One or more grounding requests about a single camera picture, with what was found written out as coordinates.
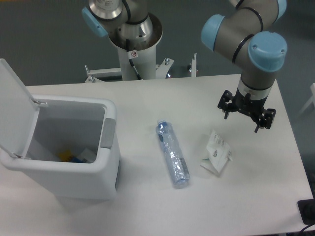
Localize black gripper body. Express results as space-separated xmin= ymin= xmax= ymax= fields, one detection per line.
xmin=232 ymin=91 xmax=266 ymax=119

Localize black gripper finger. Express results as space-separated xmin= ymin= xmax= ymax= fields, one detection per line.
xmin=218 ymin=90 xmax=237 ymax=119
xmin=253 ymin=109 xmax=276 ymax=133

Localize crushed clear plastic bottle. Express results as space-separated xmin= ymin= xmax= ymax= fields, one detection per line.
xmin=156 ymin=119 xmax=190 ymax=189

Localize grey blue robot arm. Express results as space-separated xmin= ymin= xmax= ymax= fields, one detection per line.
xmin=82 ymin=0 xmax=287 ymax=129

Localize white trash can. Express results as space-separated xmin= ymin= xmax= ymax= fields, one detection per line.
xmin=0 ymin=95 xmax=120 ymax=200

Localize white trash can lid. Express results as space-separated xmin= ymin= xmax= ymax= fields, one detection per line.
xmin=0 ymin=59 xmax=48 ymax=158

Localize crumpled white paper wrapper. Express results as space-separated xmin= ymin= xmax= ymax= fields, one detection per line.
xmin=200 ymin=129 xmax=232 ymax=176

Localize white furniture leg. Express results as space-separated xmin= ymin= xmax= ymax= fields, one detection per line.
xmin=298 ymin=83 xmax=315 ymax=115

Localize black device at edge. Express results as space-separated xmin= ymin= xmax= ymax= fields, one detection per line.
xmin=297 ymin=199 xmax=315 ymax=225

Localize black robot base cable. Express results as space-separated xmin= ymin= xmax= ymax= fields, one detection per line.
xmin=125 ymin=38 xmax=143 ymax=81

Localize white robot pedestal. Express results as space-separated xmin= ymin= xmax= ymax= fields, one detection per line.
xmin=109 ymin=13 xmax=163 ymax=81

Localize white metal base frame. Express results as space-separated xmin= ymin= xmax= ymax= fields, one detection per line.
xmin=85 ymin=52 xmax=198 ymax=83

